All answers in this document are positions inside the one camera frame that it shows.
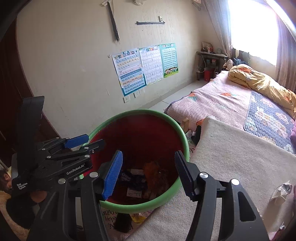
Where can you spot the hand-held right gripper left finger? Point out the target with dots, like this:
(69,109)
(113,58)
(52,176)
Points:
(113,176)

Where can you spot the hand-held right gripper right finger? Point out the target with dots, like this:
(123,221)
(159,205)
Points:
(185,176)

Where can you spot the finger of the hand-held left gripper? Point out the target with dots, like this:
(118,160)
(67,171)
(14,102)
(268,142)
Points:
(97,144)
(77,140)

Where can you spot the orange snack wrapper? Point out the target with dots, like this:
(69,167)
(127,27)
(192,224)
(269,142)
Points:
(155,176)

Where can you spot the red bin with green rim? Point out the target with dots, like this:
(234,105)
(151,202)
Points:
(143,139)

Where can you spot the white drink carton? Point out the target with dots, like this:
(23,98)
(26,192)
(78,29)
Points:
(281,193)

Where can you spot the person's left hand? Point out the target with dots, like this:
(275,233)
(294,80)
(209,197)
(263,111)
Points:
(39,196)

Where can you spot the pink bed sheet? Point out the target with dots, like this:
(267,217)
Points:
(219,99)

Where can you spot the dark wooden door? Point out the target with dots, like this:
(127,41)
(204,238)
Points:
(9,81)

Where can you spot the blue quilted mat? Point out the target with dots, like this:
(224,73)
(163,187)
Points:
(266,115)

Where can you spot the small red bin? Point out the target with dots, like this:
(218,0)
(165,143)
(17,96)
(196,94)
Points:
(207,75)

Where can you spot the purple star blanket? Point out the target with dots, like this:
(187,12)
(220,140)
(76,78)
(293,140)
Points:
(294,132)

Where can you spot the white cloth bundle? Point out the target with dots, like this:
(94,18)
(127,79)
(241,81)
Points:
(229,64)

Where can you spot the yellow quilt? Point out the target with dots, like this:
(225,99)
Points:
(259,81)

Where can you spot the dark side table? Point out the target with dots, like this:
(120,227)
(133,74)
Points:
(210,53)

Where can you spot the dark blue clothes pile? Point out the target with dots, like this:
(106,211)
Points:
(238,61)

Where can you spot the pink patterned curtain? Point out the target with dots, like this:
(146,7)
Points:
(219,27)
(286,60)

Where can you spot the wooden bed frame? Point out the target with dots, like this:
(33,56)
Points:
(185,124)

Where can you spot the blue alphabet wall poster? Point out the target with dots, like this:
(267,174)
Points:
(128,71)

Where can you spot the white chart wall poster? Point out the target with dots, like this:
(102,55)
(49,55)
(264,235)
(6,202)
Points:
(151,64)

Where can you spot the green number wall poster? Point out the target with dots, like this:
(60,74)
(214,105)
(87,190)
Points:
(168,58)

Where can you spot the black wall rail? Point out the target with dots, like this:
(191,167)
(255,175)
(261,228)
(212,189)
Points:
(148,23)

